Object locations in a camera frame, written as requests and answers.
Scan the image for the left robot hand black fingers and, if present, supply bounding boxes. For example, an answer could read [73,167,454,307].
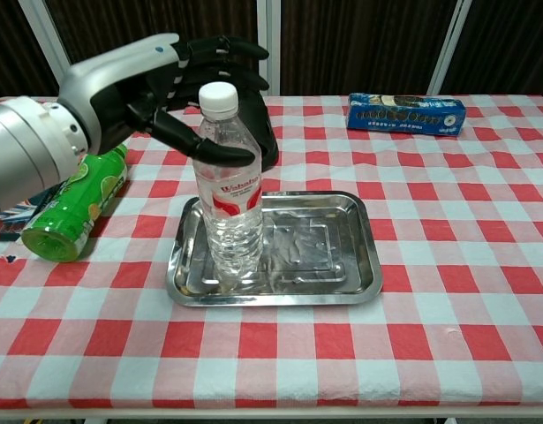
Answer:
[57,33,272,167]

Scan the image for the green plastic drink bottle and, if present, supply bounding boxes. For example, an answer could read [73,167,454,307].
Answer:
[20,143,129,262]

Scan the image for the upright white frame post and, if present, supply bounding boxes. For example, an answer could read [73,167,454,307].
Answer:
[256,0,283,96]

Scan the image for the stainless steel rectangular tray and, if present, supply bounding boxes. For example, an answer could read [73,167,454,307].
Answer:
[164,190,384,307]

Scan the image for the blue cookie box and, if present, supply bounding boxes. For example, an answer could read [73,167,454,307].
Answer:
[346,92,468,137]

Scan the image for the black rubber slipper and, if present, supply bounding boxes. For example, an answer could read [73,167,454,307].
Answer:
[235,87,281,173]

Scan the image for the transparent water bottle white cap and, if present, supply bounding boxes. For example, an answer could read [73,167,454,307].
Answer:
[192,81,265,289]

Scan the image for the red white checkered tablecloth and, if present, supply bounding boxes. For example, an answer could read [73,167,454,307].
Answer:
[0,95,543,410]

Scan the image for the slanted white frame post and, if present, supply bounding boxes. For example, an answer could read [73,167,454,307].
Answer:
[427,0,473,96]
[17,0,76,77]

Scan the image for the dark illustrated flat box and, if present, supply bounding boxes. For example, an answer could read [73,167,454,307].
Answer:
[0,181,65,242]

